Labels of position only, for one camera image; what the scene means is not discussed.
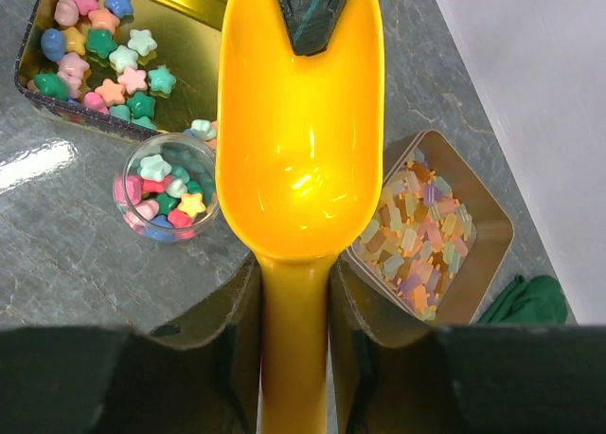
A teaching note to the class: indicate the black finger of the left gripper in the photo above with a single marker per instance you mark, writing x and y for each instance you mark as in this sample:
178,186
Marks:
310,23

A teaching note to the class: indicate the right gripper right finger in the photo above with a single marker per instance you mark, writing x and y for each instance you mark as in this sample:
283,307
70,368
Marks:
395,374

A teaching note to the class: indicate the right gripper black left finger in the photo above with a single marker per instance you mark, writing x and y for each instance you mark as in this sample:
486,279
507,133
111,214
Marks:
198,373

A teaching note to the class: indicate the yellow plastic scoop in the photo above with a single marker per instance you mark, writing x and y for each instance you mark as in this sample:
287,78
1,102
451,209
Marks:
299,173

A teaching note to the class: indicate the star candy tin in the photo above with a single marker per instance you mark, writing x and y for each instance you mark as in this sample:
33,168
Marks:
131,68

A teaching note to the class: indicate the clear glass jar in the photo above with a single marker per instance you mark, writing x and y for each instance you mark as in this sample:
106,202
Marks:
166,190

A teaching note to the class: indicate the brown gummy candy box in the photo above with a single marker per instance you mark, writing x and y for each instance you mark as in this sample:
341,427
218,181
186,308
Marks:
437,236

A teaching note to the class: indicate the green folded cloth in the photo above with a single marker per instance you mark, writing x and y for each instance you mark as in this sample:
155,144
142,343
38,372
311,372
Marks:
538,301

